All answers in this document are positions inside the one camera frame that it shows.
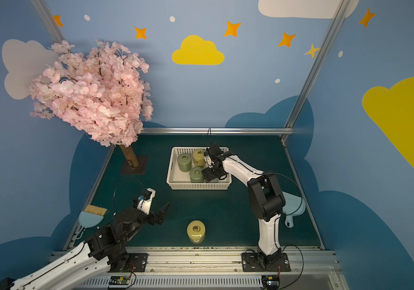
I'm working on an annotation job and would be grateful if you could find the green tea canister front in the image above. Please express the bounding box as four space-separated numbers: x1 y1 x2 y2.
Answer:
189 167 205 183

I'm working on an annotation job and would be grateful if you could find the green tea canister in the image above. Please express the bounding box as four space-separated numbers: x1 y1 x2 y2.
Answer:
189 167 205 183
177 153 193 172

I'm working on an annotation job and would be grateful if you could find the yellow tea canister front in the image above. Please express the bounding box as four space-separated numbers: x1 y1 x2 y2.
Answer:
186 220 206 244

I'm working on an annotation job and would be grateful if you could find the yellow tea canister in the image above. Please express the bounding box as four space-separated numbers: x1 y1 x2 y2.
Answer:
186 220 206 244
192 149 206 167

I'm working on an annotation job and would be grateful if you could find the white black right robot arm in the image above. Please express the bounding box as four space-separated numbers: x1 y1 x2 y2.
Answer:
202 144 286 264

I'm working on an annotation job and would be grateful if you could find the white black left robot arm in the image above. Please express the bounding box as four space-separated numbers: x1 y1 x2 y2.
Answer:
0 201 170 290

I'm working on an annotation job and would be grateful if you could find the yellow tea canister back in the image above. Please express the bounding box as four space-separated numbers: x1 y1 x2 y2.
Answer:
192 149 206 167

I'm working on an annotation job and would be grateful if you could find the green tea canister back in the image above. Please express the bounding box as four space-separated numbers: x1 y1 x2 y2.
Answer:
177 153 193 172

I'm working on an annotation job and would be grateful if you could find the white perforated plastic basket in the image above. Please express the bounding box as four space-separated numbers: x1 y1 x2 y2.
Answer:
167 146 232 190

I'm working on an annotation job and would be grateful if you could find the light blue hand brush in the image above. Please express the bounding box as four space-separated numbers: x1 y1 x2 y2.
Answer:
78 205 107 228

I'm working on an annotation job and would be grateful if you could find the dark square tree base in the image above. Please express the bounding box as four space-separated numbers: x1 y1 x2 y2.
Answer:
121 155 149 175

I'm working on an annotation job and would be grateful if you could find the left green circuit board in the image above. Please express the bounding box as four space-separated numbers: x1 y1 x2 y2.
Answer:
107 275 132 288

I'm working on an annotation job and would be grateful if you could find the green circuit board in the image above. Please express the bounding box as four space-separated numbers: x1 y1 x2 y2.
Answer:
107 275 132 288
261 275 280 290

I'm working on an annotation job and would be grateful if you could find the brown tree trunk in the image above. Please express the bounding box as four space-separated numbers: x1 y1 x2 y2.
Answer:
120 145 139 168

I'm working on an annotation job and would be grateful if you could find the light blue dustpan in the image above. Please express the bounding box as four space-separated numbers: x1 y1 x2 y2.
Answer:
282 192 306 228

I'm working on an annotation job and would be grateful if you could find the pink cherry blossom tree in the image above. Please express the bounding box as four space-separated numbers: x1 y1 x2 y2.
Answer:
29 41 153 147

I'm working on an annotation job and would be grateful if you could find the right green circuit board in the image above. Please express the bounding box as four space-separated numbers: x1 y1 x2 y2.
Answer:
261 275 280 290

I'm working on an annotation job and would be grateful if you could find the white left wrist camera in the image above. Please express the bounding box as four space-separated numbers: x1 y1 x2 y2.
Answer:
133 188 156 215

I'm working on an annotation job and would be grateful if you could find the aluminium frame rail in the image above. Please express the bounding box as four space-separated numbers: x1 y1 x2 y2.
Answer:
141 128 293 135

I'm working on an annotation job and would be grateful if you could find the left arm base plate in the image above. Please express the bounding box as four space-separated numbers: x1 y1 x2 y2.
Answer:
109 253 149 273

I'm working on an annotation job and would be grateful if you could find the aluminium base rail track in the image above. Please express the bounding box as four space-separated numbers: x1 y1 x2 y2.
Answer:
34 246 338 290

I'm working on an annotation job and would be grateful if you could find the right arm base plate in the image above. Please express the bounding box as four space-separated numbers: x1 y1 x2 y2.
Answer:
241 251 291 273

